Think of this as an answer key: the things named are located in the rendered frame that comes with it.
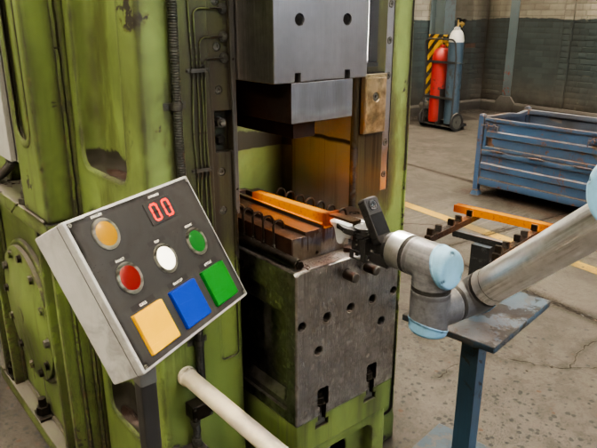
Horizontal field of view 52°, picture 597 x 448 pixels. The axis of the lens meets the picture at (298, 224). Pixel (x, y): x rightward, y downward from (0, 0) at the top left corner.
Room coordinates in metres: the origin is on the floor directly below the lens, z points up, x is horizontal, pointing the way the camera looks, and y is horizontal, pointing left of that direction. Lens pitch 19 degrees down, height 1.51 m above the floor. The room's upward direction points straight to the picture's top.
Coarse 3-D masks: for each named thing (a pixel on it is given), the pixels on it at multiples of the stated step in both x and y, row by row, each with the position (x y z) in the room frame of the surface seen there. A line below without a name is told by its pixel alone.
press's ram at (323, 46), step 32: (256, 0) 1.46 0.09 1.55; (288, 0) 1.44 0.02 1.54; (320, 0) 1.50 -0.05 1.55; (352, 0) 1.56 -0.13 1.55; (256, 32) 1.46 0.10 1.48; (288, 32) 1.44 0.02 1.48; (320, 32) 1.50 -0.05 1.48; (352, 32) 1.57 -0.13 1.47; (256, 64) 1.46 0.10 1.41; (288, 64) 1.44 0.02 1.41; (320, 64) 1.50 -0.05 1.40; (352, 64) 1.57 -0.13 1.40
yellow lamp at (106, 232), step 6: (102, 222) 0.98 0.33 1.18; (108, 222) 0.99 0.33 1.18; (96, 228) 0.97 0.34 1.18; (102, 228) 0.97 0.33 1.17; (108, 228) 0.98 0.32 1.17; (114, 228) 0.99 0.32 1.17; (96, 234) 0.96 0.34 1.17; (102, 234) 0.97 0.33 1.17; (108, 234) 0.98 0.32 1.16; (114, 234) 0.99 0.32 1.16; (102, 240) 0.96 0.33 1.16; (108, 240) 0.97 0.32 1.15; (114, 240) 0.98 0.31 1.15
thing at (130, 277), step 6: (126, 270) 0.96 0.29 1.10; (132, 270) 0.97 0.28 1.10; (120, 276) 0.94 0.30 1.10; (126, 276) 0.95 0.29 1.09; (132, 276) 0.96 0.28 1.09; (138, 276) 0.97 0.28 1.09; (126, 282) 0.94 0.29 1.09; (132, 282) 0.95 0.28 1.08; (138, 282) 0.96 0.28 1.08; (132, 288) 0.95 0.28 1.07
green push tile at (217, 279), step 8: (216, 264) 1.14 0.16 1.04; (224, 264) 1.15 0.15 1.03; (200, 272) 1.11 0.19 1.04; (208, 272) 1.10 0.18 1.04; (216, 272) 1.12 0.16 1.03; (224, 272) 1.14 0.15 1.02; (208, 280) 1.09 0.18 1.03; (216, 280) 1.11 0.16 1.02; (224, 280) 1.13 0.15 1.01; (232, 280) 1.15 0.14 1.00; (208, 288) 1.09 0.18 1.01; (216, 288) 1.10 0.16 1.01; (224, 288) 1.11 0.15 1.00; (232, 288) 1.13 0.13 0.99; (216, 296) 1.08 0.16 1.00; (224, 296) 1.10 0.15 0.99; (232, 296) 1.12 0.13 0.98; (216, 304) 1.08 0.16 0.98
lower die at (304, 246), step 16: (240, 208) 1.70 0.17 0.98; (256, 208) 1.68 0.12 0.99; (272, 208) 1.66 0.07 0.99; (240, 224) 1.62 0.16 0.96; (256, 224) 1.56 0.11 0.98; (272, 224) 1.56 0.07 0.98; (288, 224) 1.53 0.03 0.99; (304, 224) 1.53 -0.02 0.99; (320, 224) 1.51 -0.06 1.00; (272, 240) 1.51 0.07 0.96; (288, 240) 1.45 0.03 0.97; (304, 240) 1.47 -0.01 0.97; (320, 240) 1.50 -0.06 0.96; (336, 240) 1.54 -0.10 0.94; (304, 256) 1.47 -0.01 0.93
